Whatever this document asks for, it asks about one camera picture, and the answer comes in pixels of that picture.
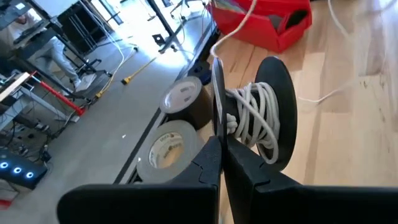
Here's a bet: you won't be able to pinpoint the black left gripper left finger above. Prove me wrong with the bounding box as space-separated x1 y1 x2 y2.
57 136 223 224

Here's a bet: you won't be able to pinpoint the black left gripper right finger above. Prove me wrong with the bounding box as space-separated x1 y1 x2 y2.
223 136 398 224

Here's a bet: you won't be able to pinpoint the white cord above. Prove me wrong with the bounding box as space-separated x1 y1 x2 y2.
210 0 374 166

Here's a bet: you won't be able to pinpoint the black plastic spool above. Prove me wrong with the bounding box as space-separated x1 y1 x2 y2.
211 55 299 172

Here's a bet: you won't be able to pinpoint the computer tower blue lights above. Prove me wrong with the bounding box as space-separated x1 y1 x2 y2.
0 148 50 191

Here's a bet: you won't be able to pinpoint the red pole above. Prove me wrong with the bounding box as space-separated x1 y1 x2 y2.
30 70 87 117

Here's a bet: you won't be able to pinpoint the small blue black spool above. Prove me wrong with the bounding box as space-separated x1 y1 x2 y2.
187 60 213 86

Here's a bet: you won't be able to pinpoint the black stool base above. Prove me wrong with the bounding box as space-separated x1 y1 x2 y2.
76 57 113 79

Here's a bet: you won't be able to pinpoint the person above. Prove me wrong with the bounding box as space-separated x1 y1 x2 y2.
7 12 83 90

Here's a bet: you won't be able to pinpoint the red plastic bin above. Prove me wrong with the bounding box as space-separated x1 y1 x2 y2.
207 0 313 54

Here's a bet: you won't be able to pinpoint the black shelf rack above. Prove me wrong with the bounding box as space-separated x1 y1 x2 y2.
57 0 110 56

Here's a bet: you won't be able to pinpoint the black equipment cart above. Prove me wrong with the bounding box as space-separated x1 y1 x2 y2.
0 0 113 101

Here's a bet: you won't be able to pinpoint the whiteboard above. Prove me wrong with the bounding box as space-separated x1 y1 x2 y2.
32 0 79 10

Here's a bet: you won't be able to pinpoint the grey duct tape roll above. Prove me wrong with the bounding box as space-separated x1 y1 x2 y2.
136 119 206 185

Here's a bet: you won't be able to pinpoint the white floor cable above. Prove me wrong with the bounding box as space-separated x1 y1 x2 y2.
79 0 140 95

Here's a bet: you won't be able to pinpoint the black floor bracket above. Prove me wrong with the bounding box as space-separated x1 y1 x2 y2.
151 33 166 47

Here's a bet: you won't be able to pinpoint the wooden-top desk with cables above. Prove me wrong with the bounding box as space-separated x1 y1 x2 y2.
0 71 32 131

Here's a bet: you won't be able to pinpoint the bundle of coloured wires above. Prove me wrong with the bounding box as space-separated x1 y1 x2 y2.
213 0 247 14

